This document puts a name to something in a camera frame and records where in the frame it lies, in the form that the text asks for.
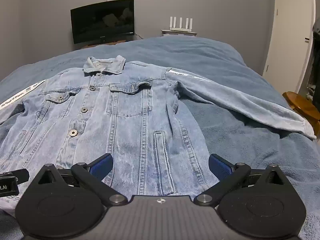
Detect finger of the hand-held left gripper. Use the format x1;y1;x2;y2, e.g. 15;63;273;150
0;169;30;183

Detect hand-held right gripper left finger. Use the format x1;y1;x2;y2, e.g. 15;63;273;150
31;153;128;207

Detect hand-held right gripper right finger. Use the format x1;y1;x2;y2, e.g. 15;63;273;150
194;153;292;207

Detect light blue denim jacket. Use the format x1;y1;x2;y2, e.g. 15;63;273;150
0;55;317;205

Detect dark hanging clothes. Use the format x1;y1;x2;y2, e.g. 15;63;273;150
306;19;320;100

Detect round wooden stool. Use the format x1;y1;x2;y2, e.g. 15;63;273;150
282;91;320;130

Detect blue fleece blanket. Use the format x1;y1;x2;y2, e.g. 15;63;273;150
0;36;320;240

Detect wooden monitor stand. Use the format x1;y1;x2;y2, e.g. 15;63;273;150
80;39;141;50

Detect white router shelf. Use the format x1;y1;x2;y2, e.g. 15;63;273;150
161;29;198;37

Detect black flat screen monitor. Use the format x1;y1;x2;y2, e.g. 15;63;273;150
70;0;135;44

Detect white router with antennas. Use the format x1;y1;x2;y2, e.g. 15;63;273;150
170;17;193;30

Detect white door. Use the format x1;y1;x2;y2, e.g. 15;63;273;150
262;0;317;94

